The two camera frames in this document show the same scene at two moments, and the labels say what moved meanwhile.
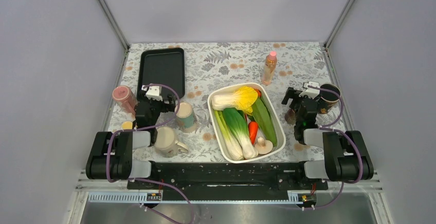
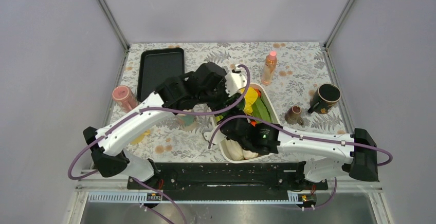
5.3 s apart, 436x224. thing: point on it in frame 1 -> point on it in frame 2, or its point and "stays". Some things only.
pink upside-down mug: (123, 94) stays
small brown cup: (290, 116) stays
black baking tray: (162, 67) stays
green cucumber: (260, 111) stays
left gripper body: (158, 106) -> (215, 99)
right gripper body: (291, 93) -> (245, 145)
